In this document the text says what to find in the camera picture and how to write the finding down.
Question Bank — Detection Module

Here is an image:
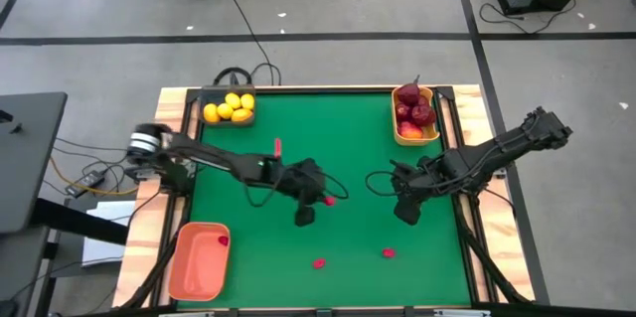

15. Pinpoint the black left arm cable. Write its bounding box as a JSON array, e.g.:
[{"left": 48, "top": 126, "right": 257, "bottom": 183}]
[{"left": 241, "top": 170, "right": 350, "bottom": 209}]

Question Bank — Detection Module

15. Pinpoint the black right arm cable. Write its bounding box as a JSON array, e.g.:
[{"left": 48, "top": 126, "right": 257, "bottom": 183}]
[{"left": 365, "top": 170, "right": 398, "bottom": 198}]

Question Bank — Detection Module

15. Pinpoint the black desk base bar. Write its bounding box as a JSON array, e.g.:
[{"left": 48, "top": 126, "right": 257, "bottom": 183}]
[{"left": 29, "top": 197, "right": 129, "bottom": 246}]

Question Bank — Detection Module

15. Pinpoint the long black floor cable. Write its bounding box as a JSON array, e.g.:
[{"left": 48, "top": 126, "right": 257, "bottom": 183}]
[{"left": 212, "top": 0, "right": 283, "bottom": 87}]

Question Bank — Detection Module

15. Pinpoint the black power adapter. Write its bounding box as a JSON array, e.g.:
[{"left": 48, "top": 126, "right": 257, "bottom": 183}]
[{"left": 65, "top": 170, "right": 106, "bottom": 199}]

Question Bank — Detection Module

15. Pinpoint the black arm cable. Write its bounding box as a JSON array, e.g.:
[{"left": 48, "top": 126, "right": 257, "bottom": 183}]
[
  {"left": 365, "top": 170, "right": 398, "bottom": 198},
  {"left": 241, "top": 170, "right": 350, "bottom": 209}
]

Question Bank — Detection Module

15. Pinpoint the black desk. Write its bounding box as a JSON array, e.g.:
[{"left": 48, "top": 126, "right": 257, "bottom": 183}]
[{"left": 0, "top": 91, "right": 69, "bottom": 235}]

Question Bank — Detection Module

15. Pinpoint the dark grey cabinet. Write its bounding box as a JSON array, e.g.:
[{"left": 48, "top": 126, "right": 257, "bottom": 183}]
[{"left": 0, "top": 227, "right": 51, "bottom": 317}]

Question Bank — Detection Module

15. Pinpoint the black aluminium table frame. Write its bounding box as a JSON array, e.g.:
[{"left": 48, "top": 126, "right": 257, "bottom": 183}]
[{"left": 112, "top": 83, "right": 537, "bottom": 317}]

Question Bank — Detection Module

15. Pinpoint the white flat box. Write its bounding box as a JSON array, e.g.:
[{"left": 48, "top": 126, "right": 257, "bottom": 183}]
[{"left": 80, "top": 200, "right": 138, "bottom": 268}]

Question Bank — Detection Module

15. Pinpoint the yellow plastic basket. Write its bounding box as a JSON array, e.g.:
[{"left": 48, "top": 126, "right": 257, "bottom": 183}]
[{"left": 391, "top": 84, "right": 442, "bottom": 148}]

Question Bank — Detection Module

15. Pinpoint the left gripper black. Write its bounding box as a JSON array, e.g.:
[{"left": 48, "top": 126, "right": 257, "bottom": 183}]
[{"left": 275, "top": 157, "right": 330, "bottom": 229}]

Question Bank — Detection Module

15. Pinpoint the grey plastic basket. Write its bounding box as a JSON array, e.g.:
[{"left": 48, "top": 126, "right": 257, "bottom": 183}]
[{"left": 199, "top": 83, "right": 257, "bottom": 128}]

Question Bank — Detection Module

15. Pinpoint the orange plastic basket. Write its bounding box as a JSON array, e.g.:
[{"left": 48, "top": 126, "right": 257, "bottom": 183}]
[{"left": 167, "top": 221, "right": 232, "bottom": 302}]

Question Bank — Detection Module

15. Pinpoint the green table mat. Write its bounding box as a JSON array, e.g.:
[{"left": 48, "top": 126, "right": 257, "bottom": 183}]
[{"left": 177, "top": 90, "right": 472, "bottom": 308}]

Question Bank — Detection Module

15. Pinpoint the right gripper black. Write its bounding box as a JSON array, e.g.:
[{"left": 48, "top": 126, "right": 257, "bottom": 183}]
[{"left": 390, "top": 156, "right": 436, "bottom": 227}]

